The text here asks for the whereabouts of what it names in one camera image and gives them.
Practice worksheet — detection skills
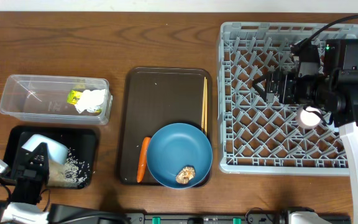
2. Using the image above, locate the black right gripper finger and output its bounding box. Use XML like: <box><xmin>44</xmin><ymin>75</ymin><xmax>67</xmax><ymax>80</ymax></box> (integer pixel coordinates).
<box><xmin>252</xmin><ymin>83</ymin><xmax>274</xmax><ymax>103</ymax></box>
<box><xmin>252</xmin><ymin>74</ymin><xmax>269</xmax><ymax>86</ymax></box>

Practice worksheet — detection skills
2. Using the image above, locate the light blue small bowl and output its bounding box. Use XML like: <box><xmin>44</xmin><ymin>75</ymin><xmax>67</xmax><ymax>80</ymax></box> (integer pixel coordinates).
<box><xmin>22</xmin><ymin>134</ymin><xmax>68</xmax><ymax>165</ymax></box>

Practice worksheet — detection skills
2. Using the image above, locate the white rice pile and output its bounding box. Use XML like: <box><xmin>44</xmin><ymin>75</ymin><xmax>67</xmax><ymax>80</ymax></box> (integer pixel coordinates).
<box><xmin>47</xmin><ymin>149</ymin><xmax>91</xmax><ymax>189</ymax></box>

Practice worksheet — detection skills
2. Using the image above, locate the pink plastic cup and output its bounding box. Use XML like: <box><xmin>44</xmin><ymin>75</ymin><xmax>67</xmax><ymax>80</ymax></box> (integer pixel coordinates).
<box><xmin>295</xmin><ymin>106</ymin><xmax>321</xmax><ymax>129</ymax></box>

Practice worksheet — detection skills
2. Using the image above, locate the yellow green foil wrapper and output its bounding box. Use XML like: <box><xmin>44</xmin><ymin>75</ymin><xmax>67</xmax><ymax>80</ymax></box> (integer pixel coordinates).
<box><xmin>66</xmin><ymin>89</ymin><xmax>103</xmax><ymax>113</ymax></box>

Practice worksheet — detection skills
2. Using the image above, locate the white tissue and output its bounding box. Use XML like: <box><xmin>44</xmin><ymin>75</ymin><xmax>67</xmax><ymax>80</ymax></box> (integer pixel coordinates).
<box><xmin>74</xmin><ymin>88</ymin><xmax>108</xmax><ymax>114</ymax></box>

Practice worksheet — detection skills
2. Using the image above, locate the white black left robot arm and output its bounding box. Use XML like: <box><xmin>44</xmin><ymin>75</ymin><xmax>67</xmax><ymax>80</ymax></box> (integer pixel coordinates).
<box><xmin>0</xmin><ymin>141</ymin><xmax>130</xmax><ymax>223</ymax></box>

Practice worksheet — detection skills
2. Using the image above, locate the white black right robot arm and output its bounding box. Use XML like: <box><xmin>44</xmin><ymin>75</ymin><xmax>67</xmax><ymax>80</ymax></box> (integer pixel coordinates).
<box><xmin>252</xmin><ymin>39</ymin><xmax>358</xmax><ymax>223</ymax></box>

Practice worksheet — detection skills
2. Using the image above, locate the grey dishwasher rack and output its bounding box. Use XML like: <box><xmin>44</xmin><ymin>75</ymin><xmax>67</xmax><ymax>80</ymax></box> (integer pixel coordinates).
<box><xmin>218</xmin><ymin>22</ymin><xmax>358</xmax><ymax>176</ymax></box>

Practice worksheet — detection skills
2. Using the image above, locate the black plastic tray bin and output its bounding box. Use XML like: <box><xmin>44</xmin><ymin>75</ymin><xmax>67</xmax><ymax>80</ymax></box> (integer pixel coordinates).
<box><xmin>3</xmin><ymin>126</ymin><xmax>99</xmax><ymax>189</ymax></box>

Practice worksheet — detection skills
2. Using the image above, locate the wooden chopstick right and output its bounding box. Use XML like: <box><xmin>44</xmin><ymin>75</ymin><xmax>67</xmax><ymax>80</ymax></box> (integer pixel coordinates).
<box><xmin>204</xmin><ymin>84</ymin><xmax>208</xmax><ymax>136</ymax></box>

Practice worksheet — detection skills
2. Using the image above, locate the wooden chopstick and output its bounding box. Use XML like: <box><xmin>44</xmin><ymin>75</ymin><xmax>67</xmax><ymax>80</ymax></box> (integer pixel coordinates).
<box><xmin>204</xmin><ymin>84</ymin><xmax>208</xmax><ymax>136</ymax></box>
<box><xmin>201</xmin><ymin>77</ymin><xmax>207</xmax><ymax>133</ymax></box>

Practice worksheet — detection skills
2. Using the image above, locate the clear plastic bin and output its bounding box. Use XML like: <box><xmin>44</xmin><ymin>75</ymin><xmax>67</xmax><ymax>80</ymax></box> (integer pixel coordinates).
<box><xmin>0</xmin><ymin>75</ymin><xmax>113</xmax><ymax>125</ymax></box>

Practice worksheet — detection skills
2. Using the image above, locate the wooden chopstick left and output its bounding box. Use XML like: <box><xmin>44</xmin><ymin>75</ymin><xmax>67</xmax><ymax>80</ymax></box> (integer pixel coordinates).
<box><xmin>201</xmin><ymin>77</ymin><xmax>207</xmax><ymax>133</ymax></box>

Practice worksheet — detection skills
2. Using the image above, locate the dark blue plate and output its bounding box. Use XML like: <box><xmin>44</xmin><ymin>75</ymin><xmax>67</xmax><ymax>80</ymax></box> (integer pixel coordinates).
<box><xmin>147</xmin><ymin>123</ymin><xmax>213</xmax><ymax>189</ymax></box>

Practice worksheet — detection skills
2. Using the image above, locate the orange carrot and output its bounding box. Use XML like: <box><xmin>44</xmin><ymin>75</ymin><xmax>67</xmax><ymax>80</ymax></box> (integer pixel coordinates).
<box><xmin>136</xmin><ymin>137</ymin><xmax>151</xmax><ymax>183</ymax></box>

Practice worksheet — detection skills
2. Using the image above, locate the dark brown serving tray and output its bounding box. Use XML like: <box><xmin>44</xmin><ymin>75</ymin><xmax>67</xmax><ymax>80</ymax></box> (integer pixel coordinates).
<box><xmin>116</xmin><ymin>67</ymin><xmax>213</xmax><ymax>185</ymax></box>

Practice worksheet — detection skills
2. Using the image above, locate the brown mushroom piece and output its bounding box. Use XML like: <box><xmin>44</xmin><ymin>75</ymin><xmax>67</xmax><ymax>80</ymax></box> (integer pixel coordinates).
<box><xmin>175</xmin><ymin>166</ymin><xmax>196</xmax><ymax>184</ymax></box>

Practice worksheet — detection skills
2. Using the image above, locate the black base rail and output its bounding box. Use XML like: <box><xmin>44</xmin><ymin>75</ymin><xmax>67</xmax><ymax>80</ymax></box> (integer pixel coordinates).
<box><xmin>124</xmin><ymin>207</ymin><xmax>351</xmax><ymax>224</ymax></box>

